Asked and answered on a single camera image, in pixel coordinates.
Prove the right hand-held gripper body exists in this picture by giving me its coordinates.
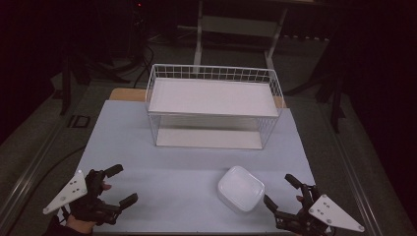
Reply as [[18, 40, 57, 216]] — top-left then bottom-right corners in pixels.
[[274, 184, 366, 236]]

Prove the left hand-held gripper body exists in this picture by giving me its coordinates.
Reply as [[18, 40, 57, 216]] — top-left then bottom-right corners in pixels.
[[42, 168, 123, 227]]

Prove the white square plate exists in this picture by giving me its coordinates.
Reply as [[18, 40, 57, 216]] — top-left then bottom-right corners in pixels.
[[216, 165, 266, 213]]

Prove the white wire shelf rack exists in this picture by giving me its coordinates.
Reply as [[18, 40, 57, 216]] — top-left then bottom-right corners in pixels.
[[145, 63, 285, 150]]

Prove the person's left hand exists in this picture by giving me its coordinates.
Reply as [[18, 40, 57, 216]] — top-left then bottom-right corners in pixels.
[[64, 182, 113, 235]]

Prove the light blue table mat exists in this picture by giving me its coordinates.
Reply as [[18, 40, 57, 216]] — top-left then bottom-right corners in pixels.
[[74, 99, 317, 234]]

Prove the black square floor plate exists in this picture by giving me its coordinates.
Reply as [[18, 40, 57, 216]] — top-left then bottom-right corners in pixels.
[[66, 114, 91, 129]]

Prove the black metal stand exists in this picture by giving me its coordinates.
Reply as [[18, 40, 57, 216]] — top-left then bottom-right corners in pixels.
[[328, 77, 347, 134]]

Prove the black cable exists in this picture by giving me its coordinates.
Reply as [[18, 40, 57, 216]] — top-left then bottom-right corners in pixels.
[[19, 146, 87, 210], [132, 43, 155, 89]]

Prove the white metal table frame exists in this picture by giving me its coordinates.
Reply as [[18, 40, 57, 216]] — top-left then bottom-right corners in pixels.
[[192, 0, 290, 71]]

